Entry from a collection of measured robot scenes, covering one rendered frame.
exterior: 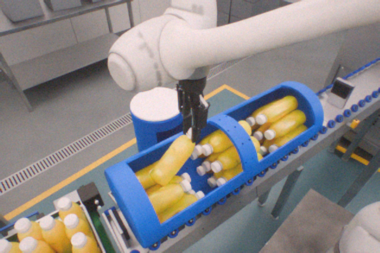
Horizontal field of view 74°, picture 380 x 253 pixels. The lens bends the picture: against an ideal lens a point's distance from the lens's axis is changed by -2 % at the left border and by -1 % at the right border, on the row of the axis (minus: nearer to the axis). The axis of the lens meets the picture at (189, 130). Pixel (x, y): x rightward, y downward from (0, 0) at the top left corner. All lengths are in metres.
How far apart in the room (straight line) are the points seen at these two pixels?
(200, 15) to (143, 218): 0.54
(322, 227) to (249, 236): 1.09
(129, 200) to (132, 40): 0.45
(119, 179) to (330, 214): 0.73
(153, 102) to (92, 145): 1.45
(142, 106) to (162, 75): 0.88
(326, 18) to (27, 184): 2.50
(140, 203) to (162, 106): 0.67
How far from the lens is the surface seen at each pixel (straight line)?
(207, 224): 1.07
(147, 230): 0.78
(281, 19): 0.42
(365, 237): 0.78
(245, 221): 2.10
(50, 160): 2.71
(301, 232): 0.98
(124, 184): 0.76
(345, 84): 1.63
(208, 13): 0.56
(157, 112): 1.27
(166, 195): 0.82
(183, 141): 0.79
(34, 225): 0.99
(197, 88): 0.65
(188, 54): 0.42
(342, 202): 2.26
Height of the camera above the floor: 1.84
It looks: 44 degrees down
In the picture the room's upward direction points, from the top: straight up
